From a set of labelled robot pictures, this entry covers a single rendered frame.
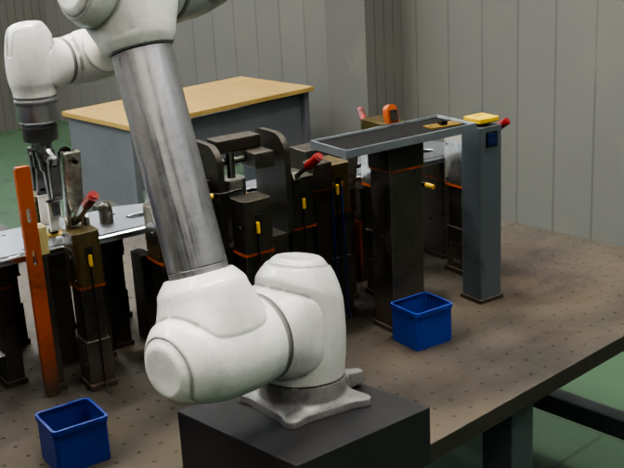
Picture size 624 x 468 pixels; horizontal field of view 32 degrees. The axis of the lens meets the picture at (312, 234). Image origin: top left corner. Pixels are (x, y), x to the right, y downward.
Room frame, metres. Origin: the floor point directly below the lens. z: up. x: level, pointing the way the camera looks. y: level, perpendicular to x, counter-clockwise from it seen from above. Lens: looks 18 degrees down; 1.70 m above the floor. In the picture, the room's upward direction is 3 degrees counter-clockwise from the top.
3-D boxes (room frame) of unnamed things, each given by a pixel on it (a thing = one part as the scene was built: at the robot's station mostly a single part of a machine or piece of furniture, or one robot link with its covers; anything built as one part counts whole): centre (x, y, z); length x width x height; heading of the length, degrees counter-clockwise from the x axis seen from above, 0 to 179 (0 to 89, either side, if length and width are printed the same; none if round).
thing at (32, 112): (2.25, 0.57, 1.28); 0.09 x 0.09 x 0.06
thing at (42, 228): (2.11, 0.57, 0.88); 0.04 x 0.04 x 0.37; 33
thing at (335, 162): (2.45, -0.05, 0.89); 0.12 x 0.08 x 0.38; 33
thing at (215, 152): (2.28, 0.15, 0.94); 0.18 x 0.13 x 0.49; 123
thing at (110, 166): (5.72, 0.61, 0.32); 1.21 x 0.64 x 0.65; 132
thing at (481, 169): (2.50, -0.42, 0.92); 0.08 x 0.08 x 0.44; 33
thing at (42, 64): (2.26, 0.56, 1.39); 0.13 x 0.11 x 0.16; 139
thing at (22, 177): (2.07, 0.57, 0.95); 0.03 x 0.01 x 0.50; 123
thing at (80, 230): (2.11, 0.47, 0.87); 0.10 x 0.07 x 0.35; 33
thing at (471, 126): (2.36, -0.20, 1.16); 0.37 x 0.14 x 0.02; 123
